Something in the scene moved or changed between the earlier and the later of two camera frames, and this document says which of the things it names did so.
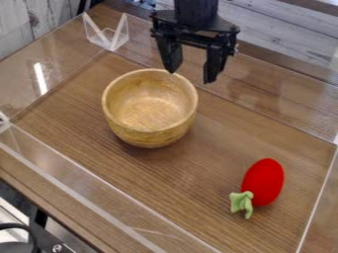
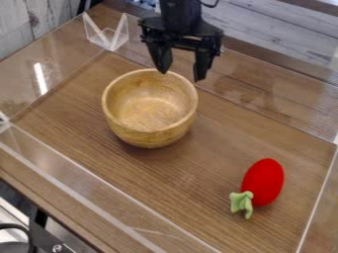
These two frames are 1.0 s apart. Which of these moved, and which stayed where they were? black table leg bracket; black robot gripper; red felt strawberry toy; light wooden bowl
Moved: black robot gripper
Stayed: black table leg bracket; light wooden bowl; red felt strawberry toy
